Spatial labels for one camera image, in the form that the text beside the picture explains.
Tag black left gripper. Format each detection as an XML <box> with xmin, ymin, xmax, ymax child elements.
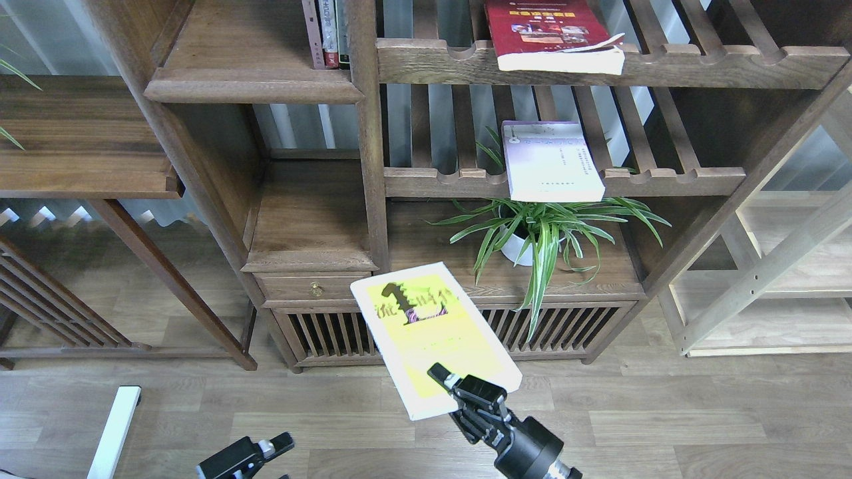
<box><xmin>196</xmin><ymin>432</ymin><xmax>295</xmax><ymax>479</ymax></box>

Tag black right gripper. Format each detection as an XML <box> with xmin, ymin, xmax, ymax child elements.
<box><xmin>428</xmin><ymin>362</ymin><xmax>583</xmax><ymax>478</ymax></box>

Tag yellow green paperback book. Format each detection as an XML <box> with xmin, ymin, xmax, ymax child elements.
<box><xmin>350</xmin><ymin>263</ymin><xmax>523</xmax><ymax>421</ymax></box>

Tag maroon book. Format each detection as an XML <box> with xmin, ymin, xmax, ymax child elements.
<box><xmin>302</xmin><ymin>0</ymin><xmax>326</xmax><ymax>71</ymax></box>

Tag light wooden shelf rack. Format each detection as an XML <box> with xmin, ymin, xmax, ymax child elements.
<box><xmin>656</xmin><ymin>90</ymin><xmax>852</xmax><ymax>357</ymax></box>

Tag white metal stand leg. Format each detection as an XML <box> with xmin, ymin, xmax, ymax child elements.
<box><xmin>87</xmin><ymin>385</ymin><xmax>141</xmax><ymax>479</ymax></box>

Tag white plant pot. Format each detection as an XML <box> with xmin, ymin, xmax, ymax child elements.
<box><xmin>498</xmin><ymin>202</ymin><xmax>566</xmax><ymax>267</ymax></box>

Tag green spider plant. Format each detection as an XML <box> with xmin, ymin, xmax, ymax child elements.
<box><xmin>441</xmin><ymin>120</ymin><xmax>668</xmax><ymax>334</ymax></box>

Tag brass drawer knob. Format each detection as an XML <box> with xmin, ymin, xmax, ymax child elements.
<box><xmin>310</xmin><ymin>281</ymin><xmax>323</xmax><ymax>297</ymax></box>

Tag white purple paperback book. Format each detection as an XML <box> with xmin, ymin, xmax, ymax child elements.
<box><xmin>502</xmin><ymin>120</ymin><xmax>605</xmax><ymax>202</ymax></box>

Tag dark wooden bookshelf cabinet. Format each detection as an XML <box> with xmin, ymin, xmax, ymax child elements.
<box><xmin>83</xmin><ymin>1</ymin><xmax>850</xmax><ymax>372</ymax></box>

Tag red paperback book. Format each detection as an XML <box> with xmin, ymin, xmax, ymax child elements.
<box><xmin>485</xmin><ymin>1</ymin><xmax>626</xmax><ymax>75</ymax></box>

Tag dark wooden side table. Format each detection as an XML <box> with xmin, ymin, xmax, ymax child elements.
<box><xmin>1</xmin><ymin>75</ymin><xmax>258</xmax><ymax>371</ymax></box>

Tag dark green upright book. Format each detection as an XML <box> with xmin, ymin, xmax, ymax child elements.
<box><xmin>335</xmin><ymin>0</ymin><xmax>350</xmax><ymax>70</ymax></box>

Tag white red upright book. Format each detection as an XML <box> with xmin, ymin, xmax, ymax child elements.
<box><xmin>316</xmin><ymin>0</ymin><xmax>340</xmax><ymax>69</ymax></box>

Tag green leaves at left edge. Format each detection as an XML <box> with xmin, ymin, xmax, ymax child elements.
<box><xmin>1</xmin><ymin>59</ymin><xmax>44</xmax><ymax>151</ymax></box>

